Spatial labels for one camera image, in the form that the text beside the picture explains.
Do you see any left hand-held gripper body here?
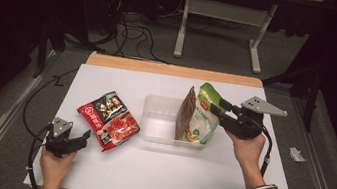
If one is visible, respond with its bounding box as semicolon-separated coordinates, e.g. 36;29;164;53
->
42;115;83;162

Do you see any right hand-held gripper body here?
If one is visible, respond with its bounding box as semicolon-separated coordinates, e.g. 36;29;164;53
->
222;91;291;147

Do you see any green and white food packet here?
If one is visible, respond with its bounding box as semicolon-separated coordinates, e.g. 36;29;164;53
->
183;79;232;149

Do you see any gold food packet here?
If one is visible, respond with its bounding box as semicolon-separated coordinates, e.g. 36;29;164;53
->
172;83;200;143

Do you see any clear plastic container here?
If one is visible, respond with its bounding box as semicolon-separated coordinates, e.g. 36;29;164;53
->
137;92;220;153

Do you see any person's left hand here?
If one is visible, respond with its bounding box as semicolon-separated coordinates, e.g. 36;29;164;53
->
35;146;78;189

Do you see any person's right hand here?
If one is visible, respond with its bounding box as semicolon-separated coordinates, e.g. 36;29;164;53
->
219;129;268;182

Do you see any red and black food packet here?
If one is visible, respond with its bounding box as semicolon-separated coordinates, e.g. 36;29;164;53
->
71;85;146;158

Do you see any crumpled white paper scrap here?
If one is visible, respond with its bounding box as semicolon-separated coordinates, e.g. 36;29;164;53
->
287;146;309;165

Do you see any black metal stand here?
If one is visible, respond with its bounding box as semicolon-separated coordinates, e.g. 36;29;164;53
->
30;14;100;88
254;51;327;135

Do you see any white table cover sheet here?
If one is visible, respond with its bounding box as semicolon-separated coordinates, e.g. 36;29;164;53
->
22;54;313;189

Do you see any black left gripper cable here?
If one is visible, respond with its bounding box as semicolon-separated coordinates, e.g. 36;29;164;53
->
22;121;53;189

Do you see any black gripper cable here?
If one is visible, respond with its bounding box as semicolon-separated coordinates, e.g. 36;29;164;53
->
253;124;277;178
22;121;53;189

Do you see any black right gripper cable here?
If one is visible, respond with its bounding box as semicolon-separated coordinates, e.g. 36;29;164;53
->
253;124;277;178

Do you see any black floor cable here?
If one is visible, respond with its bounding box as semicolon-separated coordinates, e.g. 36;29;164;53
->
19;62;77;145

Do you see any white table frame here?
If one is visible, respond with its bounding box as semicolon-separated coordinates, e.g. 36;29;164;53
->
171;0;325;84

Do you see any bundle of black cables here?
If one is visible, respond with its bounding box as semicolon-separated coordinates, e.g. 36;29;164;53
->
95;0;179;66

